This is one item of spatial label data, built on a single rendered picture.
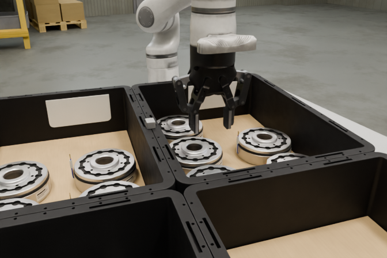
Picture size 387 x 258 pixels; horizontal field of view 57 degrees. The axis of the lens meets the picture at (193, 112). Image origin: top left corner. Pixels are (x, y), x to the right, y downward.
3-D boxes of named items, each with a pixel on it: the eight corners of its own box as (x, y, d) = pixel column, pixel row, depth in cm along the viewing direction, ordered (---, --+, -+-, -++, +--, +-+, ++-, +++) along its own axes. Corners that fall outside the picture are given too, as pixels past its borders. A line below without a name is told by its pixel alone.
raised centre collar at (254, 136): (247, 135, 71) (247, 132, 71) (270, 132, 72) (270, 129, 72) (257, 146, 67) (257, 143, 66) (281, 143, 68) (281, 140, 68)
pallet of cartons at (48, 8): (75, 19, 772) (70, -20, 742) (87, 29, 664) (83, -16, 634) (27, 22, 733) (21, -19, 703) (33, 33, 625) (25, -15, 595)
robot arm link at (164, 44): (155, -3, 106) (159, 55, 112) (133, -1, 98) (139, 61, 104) (181, -4, 101) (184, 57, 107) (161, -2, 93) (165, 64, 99)
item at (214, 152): (160, 143, 69) (160, 140, 69) (211, 136, 72) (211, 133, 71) (174, 170, 60) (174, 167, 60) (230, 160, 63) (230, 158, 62)
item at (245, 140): (230, 132, 73) (230, 130, 73) (276, 127, 75) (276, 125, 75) (249, 156, 64) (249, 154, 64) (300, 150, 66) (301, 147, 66)
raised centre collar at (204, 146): (177, 145, 67) (177, 142, 67) (202, 141, 68) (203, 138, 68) (185, 158, 63) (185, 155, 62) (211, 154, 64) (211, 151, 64)
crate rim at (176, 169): (131, 94, 79) (129, 84, 78) (254, 82, 87) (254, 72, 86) (179, 203, 44) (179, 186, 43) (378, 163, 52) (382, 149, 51)
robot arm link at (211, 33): (200, 56, 51) (201, 11, 49) (179, 41, 61) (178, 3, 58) (258, 51, 53) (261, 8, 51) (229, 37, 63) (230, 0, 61)
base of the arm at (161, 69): (146, 109, 113) (141, 54, 107) (173, 103, 117) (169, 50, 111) (158, 117, 105) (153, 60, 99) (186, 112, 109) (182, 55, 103)
